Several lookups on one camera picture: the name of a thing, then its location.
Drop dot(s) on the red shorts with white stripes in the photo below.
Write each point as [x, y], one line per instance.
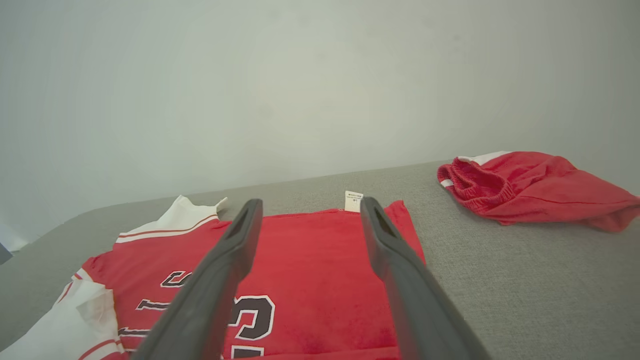
[540, 195]

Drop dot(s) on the grey fabric sofa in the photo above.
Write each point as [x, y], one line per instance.
[525, 290]

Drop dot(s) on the red Bulls 23 jersey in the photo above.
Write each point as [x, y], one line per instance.
[310, 280]

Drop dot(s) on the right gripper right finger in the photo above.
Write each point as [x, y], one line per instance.
[420, 310]

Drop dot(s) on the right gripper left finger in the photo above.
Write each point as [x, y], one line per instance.
[210, 300]

